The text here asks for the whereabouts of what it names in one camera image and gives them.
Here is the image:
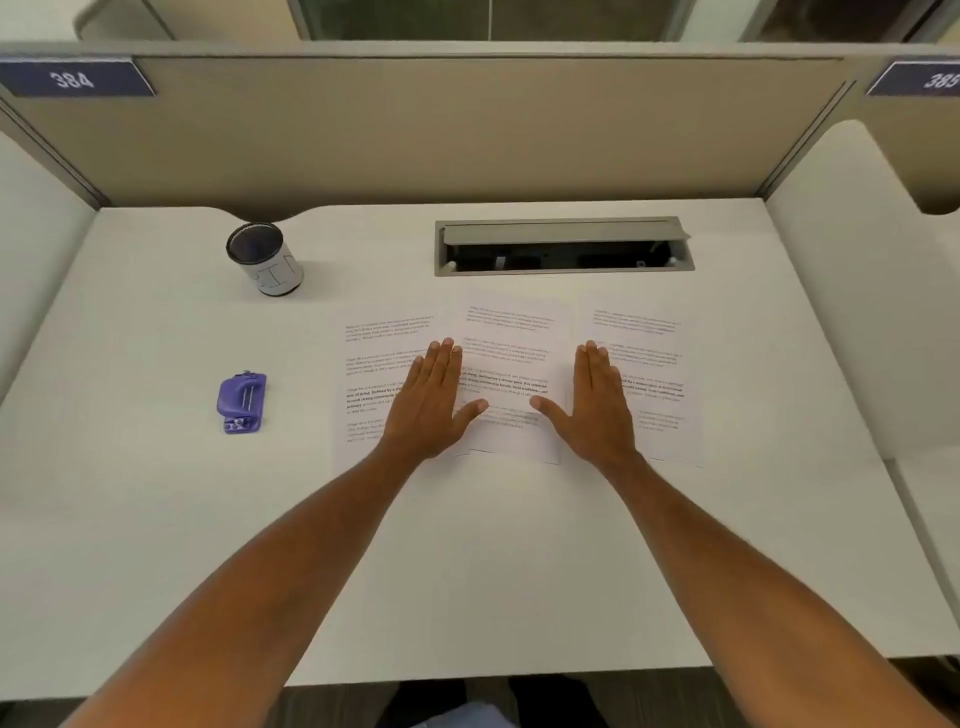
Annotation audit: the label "person's left hand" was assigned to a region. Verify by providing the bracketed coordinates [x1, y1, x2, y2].
[372, 337, 490, 470]

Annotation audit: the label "person's right hand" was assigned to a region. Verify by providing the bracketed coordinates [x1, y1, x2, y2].
[529, 340, 648, 478]

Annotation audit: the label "white printed paper sheet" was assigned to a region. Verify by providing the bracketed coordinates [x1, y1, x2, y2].
[573, 296, 706, 470]
[332, 303, 463, 474]
[453, 288, 575, 466]

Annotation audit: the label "purple hole punch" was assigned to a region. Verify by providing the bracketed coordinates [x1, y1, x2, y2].
[216, 370, 268, 436]

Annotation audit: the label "person's left forearm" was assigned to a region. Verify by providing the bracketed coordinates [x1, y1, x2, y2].
[63, 442, 421, 728]

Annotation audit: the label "person's right forearm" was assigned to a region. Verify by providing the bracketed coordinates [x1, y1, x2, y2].
[596, 449, 954, 728]

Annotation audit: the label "black mesh cup white label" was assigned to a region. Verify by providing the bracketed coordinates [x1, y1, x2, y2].
[226, 221, 305, 299]

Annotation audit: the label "wide beige partition panel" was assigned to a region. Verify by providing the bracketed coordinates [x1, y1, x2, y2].
[0, 41, 856, 223]

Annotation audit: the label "white side divider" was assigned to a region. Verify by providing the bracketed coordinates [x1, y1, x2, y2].
[764, 119, 960, 459]
[0, 131, 99, 403]

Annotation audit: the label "black trousers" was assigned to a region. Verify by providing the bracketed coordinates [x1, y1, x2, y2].
[374, 674, 609, 728]

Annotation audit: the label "blue patterned shirt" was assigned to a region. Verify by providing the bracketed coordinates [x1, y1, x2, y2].
[419, 701, 519, 728]

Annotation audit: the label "narrow beige partition panel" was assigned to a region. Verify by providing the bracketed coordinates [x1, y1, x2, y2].
[757, 59, 960, 215]

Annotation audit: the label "dark glass door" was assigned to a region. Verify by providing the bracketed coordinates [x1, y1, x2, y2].
[742, 0, 960, 43]

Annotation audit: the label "blue desk number sign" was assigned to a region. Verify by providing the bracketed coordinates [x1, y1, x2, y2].
[0, 58, 157, 99]
[866, 59, 960, 97]

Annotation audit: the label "beige chair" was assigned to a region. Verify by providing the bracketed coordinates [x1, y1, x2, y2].
[73, 0, 178, 43]

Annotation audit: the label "grey desk cable box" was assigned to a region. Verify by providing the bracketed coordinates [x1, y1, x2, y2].
[434, 216, 696, 278]

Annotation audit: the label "glass window grey frame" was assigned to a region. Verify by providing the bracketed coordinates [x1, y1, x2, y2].
[288, 0, 695, 43]

